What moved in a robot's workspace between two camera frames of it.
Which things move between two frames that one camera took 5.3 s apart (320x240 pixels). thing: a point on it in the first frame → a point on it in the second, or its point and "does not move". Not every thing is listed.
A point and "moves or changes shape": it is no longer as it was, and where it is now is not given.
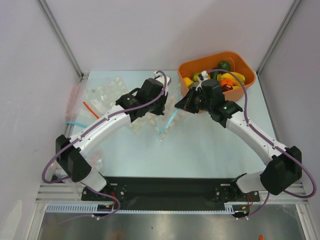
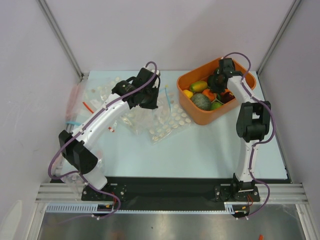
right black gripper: x=191 y=103 → x=218 y=81
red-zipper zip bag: x=89 y=99 does not move
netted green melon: x=194 y=84 moves or changes shape
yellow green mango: x=195 y=77 moves or changes shape
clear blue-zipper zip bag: x=161 y=123 moves or changes shape
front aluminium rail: x=68 y=192 does not move
